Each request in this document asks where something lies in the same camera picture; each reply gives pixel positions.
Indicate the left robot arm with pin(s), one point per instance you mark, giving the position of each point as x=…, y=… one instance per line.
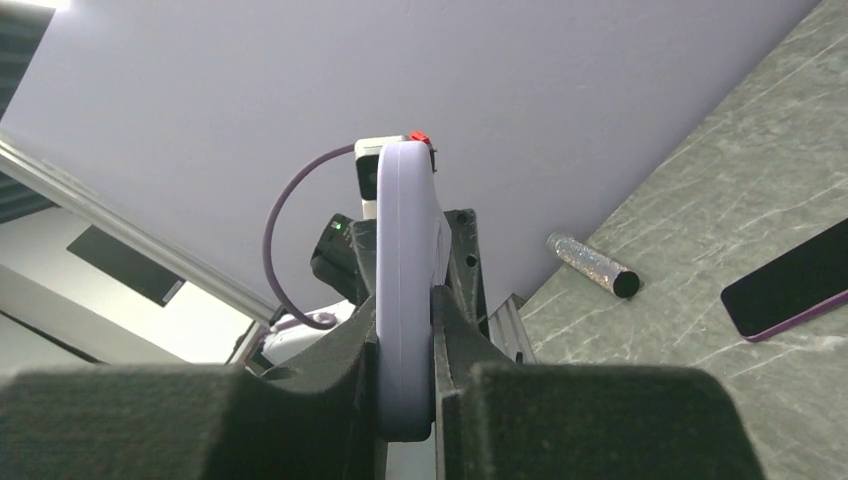
x=288, y=337

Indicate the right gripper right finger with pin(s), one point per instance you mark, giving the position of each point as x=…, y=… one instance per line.
x=498, y=419

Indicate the black smartphone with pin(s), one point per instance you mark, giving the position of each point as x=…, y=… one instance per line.
x=802, y=283

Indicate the glitter silver microphone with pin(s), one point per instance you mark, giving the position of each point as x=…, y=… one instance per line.
x=605, y=272

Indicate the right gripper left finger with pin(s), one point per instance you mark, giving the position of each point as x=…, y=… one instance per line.
x=312, y=417

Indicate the phone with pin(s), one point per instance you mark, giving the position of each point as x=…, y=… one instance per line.
x=412, y=257

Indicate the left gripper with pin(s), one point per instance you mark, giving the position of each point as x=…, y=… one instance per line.
x=334, y=262

